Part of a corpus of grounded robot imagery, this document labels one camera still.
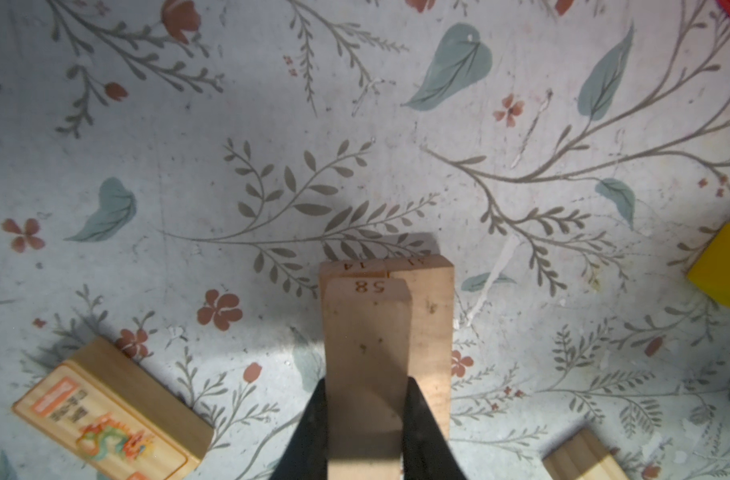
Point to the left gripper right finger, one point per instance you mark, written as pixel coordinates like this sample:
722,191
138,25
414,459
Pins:
425,451

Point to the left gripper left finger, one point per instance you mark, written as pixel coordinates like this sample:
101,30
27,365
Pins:
305,457

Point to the grooved light wood block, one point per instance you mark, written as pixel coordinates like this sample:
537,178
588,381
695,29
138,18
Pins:
583,457

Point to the plain wood block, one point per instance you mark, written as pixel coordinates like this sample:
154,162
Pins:
373,268
430,281

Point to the printed dragon wood block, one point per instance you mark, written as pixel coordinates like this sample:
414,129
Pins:
105,409

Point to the yellow letter cube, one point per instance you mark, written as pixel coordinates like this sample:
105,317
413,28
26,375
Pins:
711,272

